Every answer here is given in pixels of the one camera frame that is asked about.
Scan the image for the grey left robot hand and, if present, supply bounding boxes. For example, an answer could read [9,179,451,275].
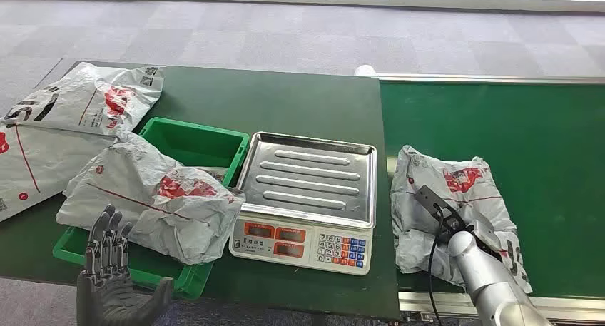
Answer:
[76,204,175,326]

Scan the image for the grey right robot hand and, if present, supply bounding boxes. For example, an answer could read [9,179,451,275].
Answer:
[414,185,474,245]

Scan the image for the bulky grey courier bag package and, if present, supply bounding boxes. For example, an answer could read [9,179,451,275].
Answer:
[56,130,245,267]

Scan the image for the green plastic basket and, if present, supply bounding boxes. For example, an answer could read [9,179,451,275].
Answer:
[53,117,250,300]

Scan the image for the green conveyor belt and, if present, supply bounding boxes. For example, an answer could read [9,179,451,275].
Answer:
[380,80,605,300]

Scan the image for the electronic scale with steel pan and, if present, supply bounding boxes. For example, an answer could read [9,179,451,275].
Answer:
[229,131,378,277]

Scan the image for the large flat grey courier bag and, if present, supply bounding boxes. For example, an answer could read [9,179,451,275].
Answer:
[0,123,119,223]

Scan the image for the dark green table board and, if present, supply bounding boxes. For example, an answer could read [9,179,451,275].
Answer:
[0,60,401,321]

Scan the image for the grey courier bag with QR codes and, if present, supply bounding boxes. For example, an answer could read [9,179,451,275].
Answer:
[2,62,166,137]

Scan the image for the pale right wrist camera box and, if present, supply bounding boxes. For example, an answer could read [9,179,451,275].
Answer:
[469,218,504,263]

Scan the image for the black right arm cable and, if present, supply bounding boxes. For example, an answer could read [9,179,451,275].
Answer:
[427,204,449,326]

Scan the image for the silver conveyor frame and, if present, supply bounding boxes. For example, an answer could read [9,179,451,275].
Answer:
[373,73,605,324]

